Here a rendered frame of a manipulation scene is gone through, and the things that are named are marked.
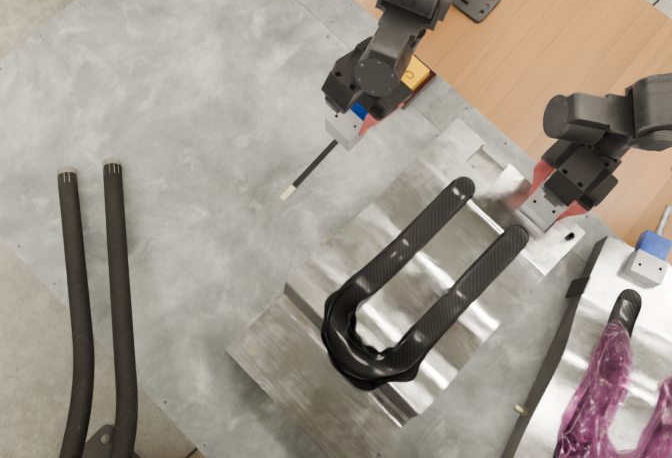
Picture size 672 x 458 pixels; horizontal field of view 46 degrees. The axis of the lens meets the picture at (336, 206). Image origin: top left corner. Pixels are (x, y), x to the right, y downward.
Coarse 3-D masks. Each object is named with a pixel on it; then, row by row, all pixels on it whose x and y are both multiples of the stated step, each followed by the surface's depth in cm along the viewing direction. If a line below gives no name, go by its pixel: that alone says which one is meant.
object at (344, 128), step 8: (352, 112) 116; (360, 112) 117; (328, 120) 115; (336, 120) 115; (344, 120) 115; (352, 120) 115; (360, 120) 116; (328, 128) 119; (336, 128) 115; (344, 128) 115; (352, 128) 115; (336, 136) 118; (344, 136) 115; (352, 136) 115; (360, 136) 118; (344, 144) 118; (352, 144) 118
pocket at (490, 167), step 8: (480, 152) 125; (488, 152) 124; (472, 160) 125; (480, 160) 125; (488, 160) 125; (496, 160) 124; (480, 168) 124; (488, 168) 124; (496, 168) 124; (504, 168) 123; (488, 176) 124; (496, 176) 124
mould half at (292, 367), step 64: (448, 128) 123; (384, 192) 121; (512, 192) 121; (320, 256) 113; (448, 256) 119; (256, 320) 118; (320, 320) 113; (384, 320) 111; (320, 384) 116; (384, 384) 111; (320, 448) 113
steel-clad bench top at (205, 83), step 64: (128, 0) 137; (192, 0) 138; (256, 0) 138; (320, 0) 138; (0, 64) 134; (64, 64) 134; (128, 64) 134; (192, 64) 135; (256, 64) 135; (320, 64) 135; (0, 128) 131; (64, 128) 131; (128, 128) 131; (192, 128) 132; (256, 128) 132; (320, 128) 132; (384, 128) 132; (0, 192) 128; (128, 192) 128; (192, 192) 129; (256, 192) 129; (320, 192) 129; (64, 256) 126; (128, 256) 126; (192, 256) 126; (256, 256) 126; (576, 256) 128; (192, 320) 123; (512, 320) 125; (192, 384) 121; (256, 384) 121; (448, 384) 122; (512, 384) 122; (256, 448) 119; (384, 448) 119; (448, 448) 119
